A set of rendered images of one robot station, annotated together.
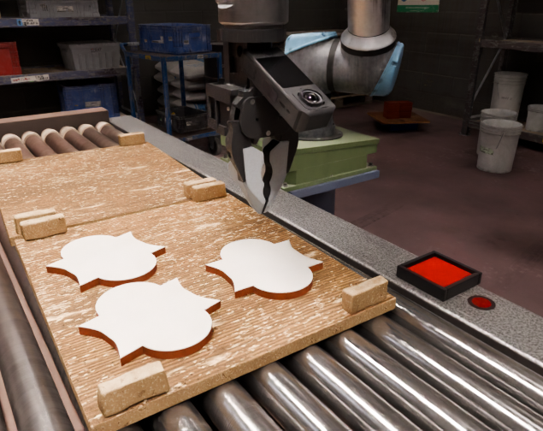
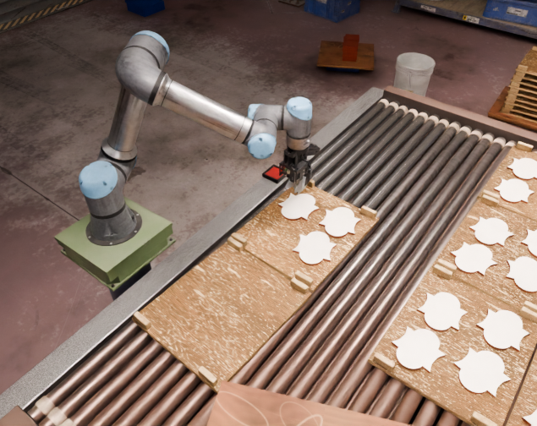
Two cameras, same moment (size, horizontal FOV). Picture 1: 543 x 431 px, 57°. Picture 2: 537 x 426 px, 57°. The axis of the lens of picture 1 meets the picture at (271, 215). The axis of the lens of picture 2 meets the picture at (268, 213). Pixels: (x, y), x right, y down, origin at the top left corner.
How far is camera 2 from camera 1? 1.84 m
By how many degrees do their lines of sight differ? 86
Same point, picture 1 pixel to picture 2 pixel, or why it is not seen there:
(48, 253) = (317, 270)
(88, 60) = not seen: outside the picture
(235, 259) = (299, 213)
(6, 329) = (358, 260)
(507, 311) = not seen: hidden behind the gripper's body
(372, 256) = (265, 190)
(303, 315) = (319, 194)
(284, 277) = (305, 199)
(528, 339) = not seen: hidden behind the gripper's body
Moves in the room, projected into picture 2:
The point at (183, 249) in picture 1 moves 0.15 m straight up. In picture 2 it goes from (293, 232) to (295, 199)
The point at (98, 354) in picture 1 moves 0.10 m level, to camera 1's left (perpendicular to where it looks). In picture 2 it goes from (358, 227) to (372, 248)
